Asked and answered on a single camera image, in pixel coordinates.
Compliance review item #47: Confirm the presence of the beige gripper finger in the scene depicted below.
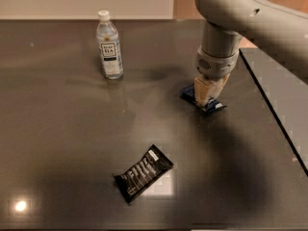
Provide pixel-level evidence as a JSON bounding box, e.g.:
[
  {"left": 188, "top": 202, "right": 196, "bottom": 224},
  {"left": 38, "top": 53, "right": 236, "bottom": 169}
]
[
  {"left": 194, "top": 77, "right": 209, "bottom": 107},
  {"left": 207, "top": 74, "right": 230, "bottom": 99}
]

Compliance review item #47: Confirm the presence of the blue rxbar wrapper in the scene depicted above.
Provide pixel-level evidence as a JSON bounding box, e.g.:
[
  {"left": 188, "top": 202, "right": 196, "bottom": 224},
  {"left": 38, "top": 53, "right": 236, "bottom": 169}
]
[{"left": 180, "top": 84, "right": 226, "bottom": 116}]

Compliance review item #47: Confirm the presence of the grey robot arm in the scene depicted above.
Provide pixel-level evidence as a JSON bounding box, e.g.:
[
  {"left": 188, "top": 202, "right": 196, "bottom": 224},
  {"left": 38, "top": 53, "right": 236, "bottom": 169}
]
[{"left": 194, "top": 0, "right": 308, "bottom": 107}]

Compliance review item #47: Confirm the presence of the black rxbar wrapper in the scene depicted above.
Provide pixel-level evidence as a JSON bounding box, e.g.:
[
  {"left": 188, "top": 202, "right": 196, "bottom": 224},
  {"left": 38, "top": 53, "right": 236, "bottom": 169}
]
[{"left": 114, "top": 144, "right": 173, "bottom": 204}]

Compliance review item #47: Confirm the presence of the grey side table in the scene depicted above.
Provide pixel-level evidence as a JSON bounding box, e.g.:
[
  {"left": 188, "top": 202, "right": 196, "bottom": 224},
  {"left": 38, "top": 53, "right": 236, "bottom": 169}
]
[{"left": 240, "top": 48, "right": 308, "bottom": 175}]

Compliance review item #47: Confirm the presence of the clear plastic water bottle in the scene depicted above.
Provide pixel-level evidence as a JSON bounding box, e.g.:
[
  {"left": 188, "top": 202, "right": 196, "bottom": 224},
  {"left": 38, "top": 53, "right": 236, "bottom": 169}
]
[{"left": 96, "top": 11, "right": 123, "bottom": 80}]

